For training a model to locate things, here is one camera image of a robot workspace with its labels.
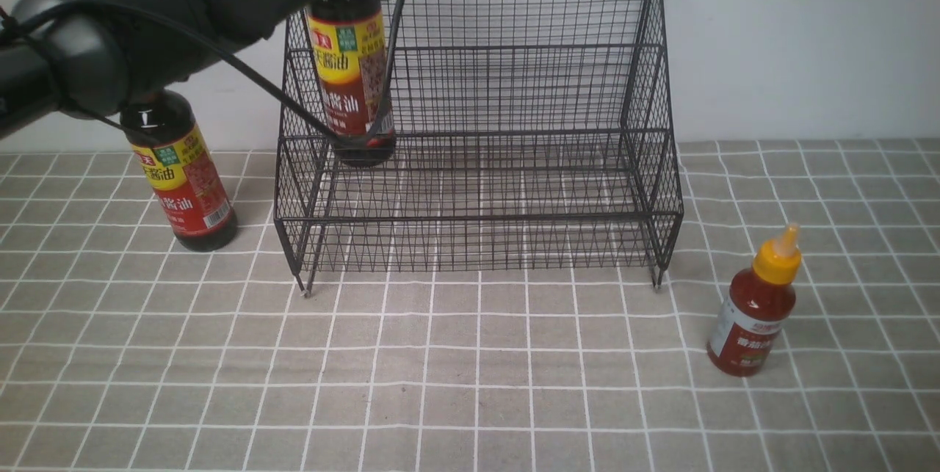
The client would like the soy sauce bottle front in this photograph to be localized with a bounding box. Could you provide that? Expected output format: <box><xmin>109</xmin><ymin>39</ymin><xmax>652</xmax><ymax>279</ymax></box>
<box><xmin>305</xmin><ymin>0</ymin><xmax>397</xmax><ymax>168</ymax></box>

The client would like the soy sauce bottle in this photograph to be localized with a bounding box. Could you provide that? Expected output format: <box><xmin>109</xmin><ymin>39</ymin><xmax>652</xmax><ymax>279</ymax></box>
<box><xmin>305</xmin><ymin>0</ymin><xmax>397</xmax><ymax>168</ymax></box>
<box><xmin>120</xmin><ymin>90</ymin><xmax>239</xmax><ymax>253</ymax></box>

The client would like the red ketchup squeeze bottle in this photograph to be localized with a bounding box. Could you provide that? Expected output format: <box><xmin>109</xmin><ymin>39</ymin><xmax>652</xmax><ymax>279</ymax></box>
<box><xmin>707</xmin><ymin>223</ymin><xmax>802</xmax><ymax>377</ymax></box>

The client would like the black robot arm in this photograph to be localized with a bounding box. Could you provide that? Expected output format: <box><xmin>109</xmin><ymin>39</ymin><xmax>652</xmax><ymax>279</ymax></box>
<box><xmin>2</xmin><ymin>0</ymin><xmax>405</xmax><ymax>143</ymax></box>

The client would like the grey checkered tablecloth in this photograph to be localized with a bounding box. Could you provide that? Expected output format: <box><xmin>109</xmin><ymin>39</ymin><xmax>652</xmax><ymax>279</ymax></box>
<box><xmin>1</xmin><ymin>139</ymin><xmax>939</xmax><ymax>471</ymax></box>

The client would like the black wire rack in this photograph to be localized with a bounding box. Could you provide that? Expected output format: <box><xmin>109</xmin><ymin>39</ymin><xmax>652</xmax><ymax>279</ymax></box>
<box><xmin>273</xmin><ymin>0</ymin><xmax>684</xmax><ymax>296</ymax></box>

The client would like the black cable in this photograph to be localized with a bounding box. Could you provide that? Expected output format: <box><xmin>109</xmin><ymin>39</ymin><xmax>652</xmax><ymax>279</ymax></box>
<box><xmin>0</xmin><ymin>0</ymin><xmax>430</xmax><ymax>150</ymax></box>

